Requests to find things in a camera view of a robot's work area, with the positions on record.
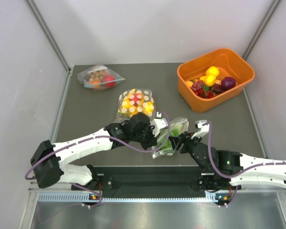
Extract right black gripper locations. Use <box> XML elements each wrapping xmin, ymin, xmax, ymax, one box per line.
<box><xmin>169</xmin><ymin>130</ymin><xmax>202</xmax><ymax>158</ymax></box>

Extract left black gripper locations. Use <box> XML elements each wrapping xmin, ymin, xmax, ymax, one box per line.
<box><xmin>131</xmin><ymin>123</ymin><xmax>161</xmax><ymax>151</ymax></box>

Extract fake green lettuce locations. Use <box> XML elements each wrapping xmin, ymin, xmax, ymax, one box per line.
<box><xmin>157</xmin><ymin>127</ymin><xmax>182</xmax><ymax>150</ymax></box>

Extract polka dot bag with vegetables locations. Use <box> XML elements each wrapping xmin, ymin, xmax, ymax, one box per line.
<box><xmin>152</xmin><ymin>116</ymin><xmax>189</xmax><ymax>160</ymax></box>

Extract polka dot bag with fruit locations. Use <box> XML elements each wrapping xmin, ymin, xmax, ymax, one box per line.
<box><xmin>115</xmin><ymin>88</ymin><xmax>156</xmax><ymax>122</ymax></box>

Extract fake red onion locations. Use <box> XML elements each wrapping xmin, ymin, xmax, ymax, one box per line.
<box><xmin>221</xmin><ymin>77</ymin><xmax>236</xmax><ymax>90</ymax></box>

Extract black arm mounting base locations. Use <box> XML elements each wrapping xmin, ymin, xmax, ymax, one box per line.
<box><xmin>85</xmin><ymin>166</ymin><xmax>230</xmax><ymax>198</ymax></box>

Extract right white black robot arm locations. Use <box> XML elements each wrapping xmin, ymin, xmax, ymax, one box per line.
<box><xmin>169</xmin><ymin>132</ymin><xmax>286</xmax><ymax>189</ymax></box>

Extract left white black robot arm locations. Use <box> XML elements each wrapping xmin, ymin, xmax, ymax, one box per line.
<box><xmin>31</xmin><ymin>113</ymin><xmax>166</xmax><ymax>189</ymax></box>

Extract fake red strawberries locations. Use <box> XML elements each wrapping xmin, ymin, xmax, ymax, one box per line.
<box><xmin>195</xmin><ymin>88</ymin><xmax>214</xmax><ymax>99</ymax></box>

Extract small orange fake fruit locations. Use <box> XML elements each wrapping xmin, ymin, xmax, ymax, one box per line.
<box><xmin>185</xmin><ymin>81</ymin><xmax>194</xmax><ymax>88</ymax></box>

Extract fake purple grapes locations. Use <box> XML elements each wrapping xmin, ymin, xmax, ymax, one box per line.
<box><xmin>190</xmin><ymin>80</ymin><xmax>204</xmax><ymax>92</ymax></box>

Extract fake meat slice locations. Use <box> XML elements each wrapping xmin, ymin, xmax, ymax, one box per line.
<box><xmin>212</xmin><ymin>80</ymin><xmax>225</xmax><ymax>94</ymax></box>

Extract yellow fake lemon lower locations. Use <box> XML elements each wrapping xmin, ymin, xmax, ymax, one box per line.
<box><xmin>204</xmin><ymin>75</ymin><xmax>216</xmax><ymax>87</ymax></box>

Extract yellow fake lemon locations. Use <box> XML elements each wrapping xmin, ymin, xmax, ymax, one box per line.
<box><xmin>205</xmin><ymin>66</ymin><xmax>220</xmax><ymax>77</ymax></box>
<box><xmin>204</xmin><ymin>75</ymin><xmax>216</xmax><ymax>87</ymax></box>

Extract clear bag with nuts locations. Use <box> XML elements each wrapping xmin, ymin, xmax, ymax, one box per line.
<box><xmin>77</xmin><ymin>65</ymin><xmax>125</xmax><ymax>91</ymax></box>

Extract yellow fake lemon upper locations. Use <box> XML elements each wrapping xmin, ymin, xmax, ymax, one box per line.
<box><xmin>205</xmin><ymin>66</ymin><xmax>220</xmax><ymax>77</ymax></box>

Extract orange plastic bin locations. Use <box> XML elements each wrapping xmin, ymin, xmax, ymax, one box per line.
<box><xmin>177</xmin><ymin>48</ymin><xmax>255</xmax><ymax>113</ymax></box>

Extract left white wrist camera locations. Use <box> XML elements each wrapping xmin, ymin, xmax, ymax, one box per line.
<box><xmin>151</xmin><ymin>112</ymin><xmax>168</xmax><ymax>137</ymax></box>

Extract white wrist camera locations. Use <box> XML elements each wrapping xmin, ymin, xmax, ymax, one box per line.
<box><xmin>191</xmin><ymin>120</ymin><xmax>210</xmax><ymax>139</ymax></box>
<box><xmin>151</xmin><ymin>112</ymin><xmax>168</xmax><ymax>137</ymax></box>

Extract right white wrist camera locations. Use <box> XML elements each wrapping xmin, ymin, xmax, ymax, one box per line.
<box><xmin>191</xmin><ymin>120</ymin><xmax>210</xmax><ymax>139</ymax></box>

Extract grey slotted cable duct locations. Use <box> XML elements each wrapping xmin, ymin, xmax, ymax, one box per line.
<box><xmin>38</xmin><ymin>192</ymin><xmax>218</xmax><ymax>203</ymax></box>

